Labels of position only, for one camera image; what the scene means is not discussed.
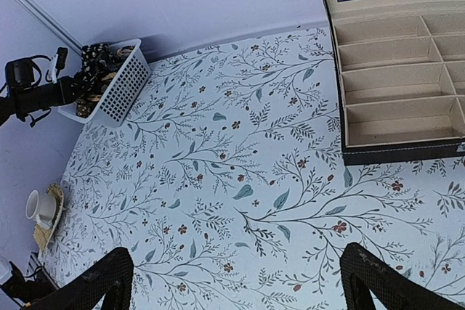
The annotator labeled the left metal frame post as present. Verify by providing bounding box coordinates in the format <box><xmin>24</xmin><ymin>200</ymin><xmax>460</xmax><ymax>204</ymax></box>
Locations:
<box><xmin>15</xmin><ymin>0</ymin><xmax>82</xmax><ymax>54</ymax></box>

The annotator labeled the white plastic basket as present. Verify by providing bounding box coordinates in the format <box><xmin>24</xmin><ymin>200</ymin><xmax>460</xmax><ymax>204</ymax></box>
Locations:
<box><xmin>58</xmin><ymin>38</ymin><xmax>151</xmax><ymax>128</ymax></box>

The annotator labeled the floral tablecloth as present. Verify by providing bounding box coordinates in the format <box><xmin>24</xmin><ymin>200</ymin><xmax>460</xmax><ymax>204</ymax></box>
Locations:
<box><xmin>41</xmin><ymin>28</ymin><xmax>464</xmax><ymax>309</ymax></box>

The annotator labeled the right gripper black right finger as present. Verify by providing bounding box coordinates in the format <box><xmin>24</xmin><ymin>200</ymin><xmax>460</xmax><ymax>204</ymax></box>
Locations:
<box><xmin>340</xmin><ymin>242</ymin><xmax>463</xmax><ymax>310</ymax></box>

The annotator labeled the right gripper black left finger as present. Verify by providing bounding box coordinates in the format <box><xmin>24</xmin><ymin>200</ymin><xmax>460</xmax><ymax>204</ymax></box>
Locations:
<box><xmin>23</xmin><ymin>247</ymin><xmax>133</xmax><ymax>310</ymax></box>

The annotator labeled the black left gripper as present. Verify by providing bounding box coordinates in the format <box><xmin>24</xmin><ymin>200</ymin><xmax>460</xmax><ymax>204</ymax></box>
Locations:
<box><xmin>36</xmin><ymin>76</ymin><xmax>78</xmax><ymax>110</ymax></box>

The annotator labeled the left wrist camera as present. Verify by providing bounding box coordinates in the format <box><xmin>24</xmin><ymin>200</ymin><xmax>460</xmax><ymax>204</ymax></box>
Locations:
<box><xmin>46</xmin><ymin>47</ymin><xmax>68</xmax><ymax>83</ymax></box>

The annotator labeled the black compartment storage box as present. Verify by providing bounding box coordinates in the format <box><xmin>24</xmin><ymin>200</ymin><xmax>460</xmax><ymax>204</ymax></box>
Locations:
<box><xmin>323</xmin><ymin>0</ymin><xmax>464</xmax><ymax>166</ymax></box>

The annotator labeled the woven bamboo tray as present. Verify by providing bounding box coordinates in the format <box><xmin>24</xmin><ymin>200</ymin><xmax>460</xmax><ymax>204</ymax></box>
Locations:
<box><xmin>33</xmin><ymin>183</ymin><xmax>65</xmax><ymax>253</ymax></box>

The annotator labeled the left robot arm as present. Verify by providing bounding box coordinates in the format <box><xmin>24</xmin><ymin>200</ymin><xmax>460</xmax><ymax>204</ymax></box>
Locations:
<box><xmin>1</xmin><ymin>55</ymin><xmax>81</xmax><ymax>127</ymax></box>

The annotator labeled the white ceramic mug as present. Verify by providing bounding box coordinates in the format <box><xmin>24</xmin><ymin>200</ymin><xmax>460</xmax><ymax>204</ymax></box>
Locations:
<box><xmin>25</xmin><ymin>189</ymin><xmax>57</xmax><ymax>229</ymax></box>

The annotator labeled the black floral tie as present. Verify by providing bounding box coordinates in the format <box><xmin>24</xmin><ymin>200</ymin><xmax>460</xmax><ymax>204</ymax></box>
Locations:
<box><xmin>76</xmin><ymin>43</ymin><xmax>124</xmax><ymax>118</ymax></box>

